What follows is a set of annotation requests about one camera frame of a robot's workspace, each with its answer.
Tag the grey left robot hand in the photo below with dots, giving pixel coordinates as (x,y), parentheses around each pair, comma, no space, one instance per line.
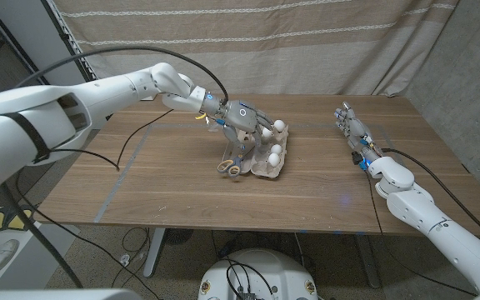
(242,116)

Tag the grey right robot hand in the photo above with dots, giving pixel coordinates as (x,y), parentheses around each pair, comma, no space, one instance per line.
(358,131)

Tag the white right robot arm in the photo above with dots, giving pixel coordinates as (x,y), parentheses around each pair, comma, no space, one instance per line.
(444,225)

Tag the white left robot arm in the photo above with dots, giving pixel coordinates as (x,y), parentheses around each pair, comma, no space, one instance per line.
(98,93)

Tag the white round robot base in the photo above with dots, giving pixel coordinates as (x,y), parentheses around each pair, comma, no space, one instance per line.
(281,275)

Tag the grey cardboard egg carton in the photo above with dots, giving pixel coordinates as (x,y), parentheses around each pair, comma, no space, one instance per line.
(261,164)

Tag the beige striped curtain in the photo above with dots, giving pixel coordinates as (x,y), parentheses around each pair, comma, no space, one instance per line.
(306,50)

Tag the white table leg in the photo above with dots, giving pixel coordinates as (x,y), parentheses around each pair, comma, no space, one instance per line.
(154,250)
(369,262)

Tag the black ribbed round object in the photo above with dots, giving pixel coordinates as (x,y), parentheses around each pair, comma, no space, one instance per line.
(179,235)

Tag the small white plug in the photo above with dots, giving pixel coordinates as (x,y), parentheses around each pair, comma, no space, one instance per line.
(124,261)

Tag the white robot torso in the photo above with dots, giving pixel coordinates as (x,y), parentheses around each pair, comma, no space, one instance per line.
(56,295)

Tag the black slanted frame post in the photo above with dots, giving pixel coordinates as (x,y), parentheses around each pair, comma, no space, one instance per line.
(63,33)

